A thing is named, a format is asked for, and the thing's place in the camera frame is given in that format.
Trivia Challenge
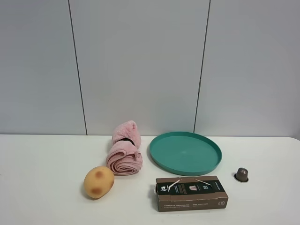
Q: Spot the yellow spotted potato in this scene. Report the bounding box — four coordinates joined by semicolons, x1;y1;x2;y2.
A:
83;166;115;199

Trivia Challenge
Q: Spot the rolled pink towel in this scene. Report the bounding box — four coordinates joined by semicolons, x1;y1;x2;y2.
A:
106;120;143;176

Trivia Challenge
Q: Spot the teal round plate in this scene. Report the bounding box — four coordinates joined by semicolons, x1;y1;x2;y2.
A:
149;132;223;176

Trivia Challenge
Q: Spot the brown coffee capsule box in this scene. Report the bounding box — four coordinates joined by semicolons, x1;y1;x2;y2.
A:
155;176;228;212

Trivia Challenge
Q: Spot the brown coffee capsule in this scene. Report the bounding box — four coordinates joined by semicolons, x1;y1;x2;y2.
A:
234;167;249;183

